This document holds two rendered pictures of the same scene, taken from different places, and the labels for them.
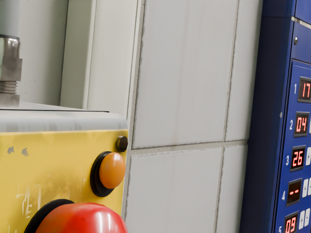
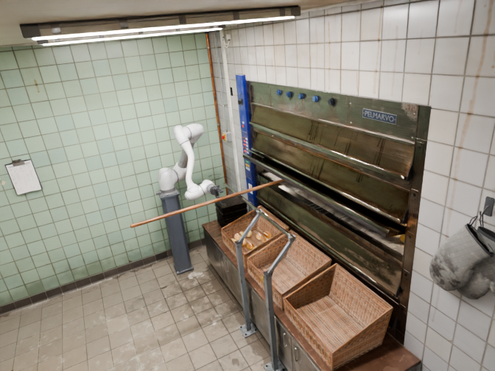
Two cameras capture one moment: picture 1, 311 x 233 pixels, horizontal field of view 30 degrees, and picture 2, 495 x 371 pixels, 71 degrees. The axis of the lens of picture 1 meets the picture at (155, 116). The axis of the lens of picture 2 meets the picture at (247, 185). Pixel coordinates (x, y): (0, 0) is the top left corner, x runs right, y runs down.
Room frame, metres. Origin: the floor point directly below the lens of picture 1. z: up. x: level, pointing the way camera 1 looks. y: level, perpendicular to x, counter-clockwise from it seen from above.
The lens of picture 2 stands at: (2.56, -2.98, 2.48)
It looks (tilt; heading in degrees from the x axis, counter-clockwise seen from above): 23 degrees down; 125
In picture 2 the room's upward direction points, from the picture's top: 6 degrees counter-clockwise
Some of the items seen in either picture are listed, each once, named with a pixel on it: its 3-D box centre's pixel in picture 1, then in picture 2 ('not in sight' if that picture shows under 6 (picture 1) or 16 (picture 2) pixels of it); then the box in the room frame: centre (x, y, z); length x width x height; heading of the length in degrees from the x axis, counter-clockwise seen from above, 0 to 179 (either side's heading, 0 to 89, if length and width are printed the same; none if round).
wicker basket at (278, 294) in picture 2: not in sight; (286, 266); (1.43, -0.91, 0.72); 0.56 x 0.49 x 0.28; 150
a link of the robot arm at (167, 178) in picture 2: not in sight; (166, 177); (-0.14, -0.61, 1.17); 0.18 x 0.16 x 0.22; 82
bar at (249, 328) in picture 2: not in sight; (246, 269); (1.04, -0.95, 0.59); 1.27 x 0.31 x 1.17; 149
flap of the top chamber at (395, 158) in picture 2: not in sight; (309, 130); (1.54, -0.66, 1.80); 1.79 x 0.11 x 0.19; 149
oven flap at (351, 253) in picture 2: not in sight; (311, 223); (1.54, -0.66, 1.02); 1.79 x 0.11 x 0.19; 149
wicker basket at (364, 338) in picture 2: not in sight; (334, 311); (1.94, -1.21, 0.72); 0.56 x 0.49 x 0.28; 148
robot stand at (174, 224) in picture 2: not in sight; (176, 232); (-0.14, -0.62, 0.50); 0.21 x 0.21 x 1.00; 56
